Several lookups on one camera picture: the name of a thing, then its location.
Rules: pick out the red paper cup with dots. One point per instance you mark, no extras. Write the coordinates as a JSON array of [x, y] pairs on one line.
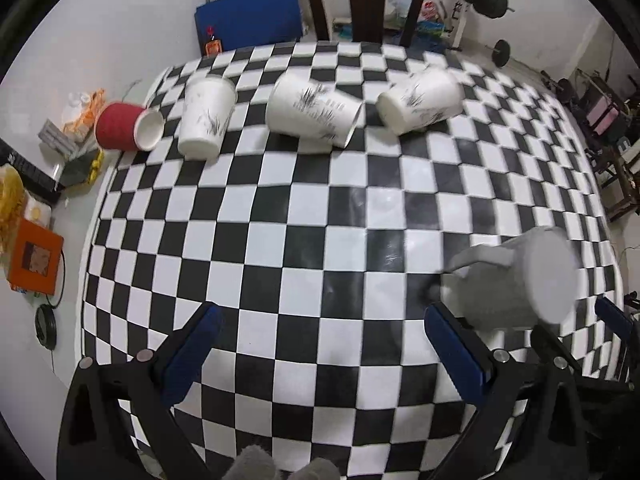
[[116, 127]]

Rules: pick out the orange snack bag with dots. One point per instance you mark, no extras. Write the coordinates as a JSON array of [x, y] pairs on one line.
[[85, 112]]

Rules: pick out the grey mug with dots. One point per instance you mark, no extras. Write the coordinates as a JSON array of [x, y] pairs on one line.
[[505, 285]]

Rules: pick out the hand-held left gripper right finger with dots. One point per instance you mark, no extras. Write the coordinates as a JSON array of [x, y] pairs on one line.
[[457, 350]]

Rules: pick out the black dumbbell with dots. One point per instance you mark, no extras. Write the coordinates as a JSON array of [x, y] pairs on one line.
[[501, 53]]

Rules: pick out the pink box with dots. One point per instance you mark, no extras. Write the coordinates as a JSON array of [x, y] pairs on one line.
[[599, 111]]

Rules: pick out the white weight rack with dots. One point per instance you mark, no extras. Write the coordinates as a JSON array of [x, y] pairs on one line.
[[464, 5]]

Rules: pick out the grey fuzzy cloth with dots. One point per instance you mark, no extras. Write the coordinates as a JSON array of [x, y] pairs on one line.
[[315, 470], [250, 465]]

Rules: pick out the orange box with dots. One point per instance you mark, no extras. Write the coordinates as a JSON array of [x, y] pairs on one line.
[[35, 257]]

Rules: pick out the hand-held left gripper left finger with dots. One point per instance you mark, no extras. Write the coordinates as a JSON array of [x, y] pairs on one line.
[[192, 355]]

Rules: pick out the red white plastic bag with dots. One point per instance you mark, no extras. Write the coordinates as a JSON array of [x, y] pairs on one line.
[[431, 9]]

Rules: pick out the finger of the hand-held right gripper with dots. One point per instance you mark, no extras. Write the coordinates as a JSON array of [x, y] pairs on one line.
[[616, 321], [546, 345]]

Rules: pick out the black white checkered tablecloth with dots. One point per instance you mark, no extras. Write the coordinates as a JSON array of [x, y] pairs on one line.
[[300, 260]]

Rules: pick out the blue folded mat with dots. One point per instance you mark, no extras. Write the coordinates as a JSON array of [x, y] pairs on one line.
[[250, 17]]

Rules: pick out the yellow plastic bag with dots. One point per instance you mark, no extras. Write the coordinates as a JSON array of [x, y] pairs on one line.
[[10, 205]]

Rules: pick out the black flat box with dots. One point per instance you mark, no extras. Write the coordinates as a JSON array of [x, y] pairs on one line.
[[27, 170]]

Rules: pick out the dark wooden chair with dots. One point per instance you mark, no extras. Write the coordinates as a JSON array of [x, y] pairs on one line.
[[367, 0]]

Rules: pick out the dark wooden stool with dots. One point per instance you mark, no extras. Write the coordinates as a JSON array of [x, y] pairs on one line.
[[620, 180]]

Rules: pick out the white paper cup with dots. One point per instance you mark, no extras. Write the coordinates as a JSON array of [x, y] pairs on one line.
[[202, 117], [422, 100], [310, 110]]

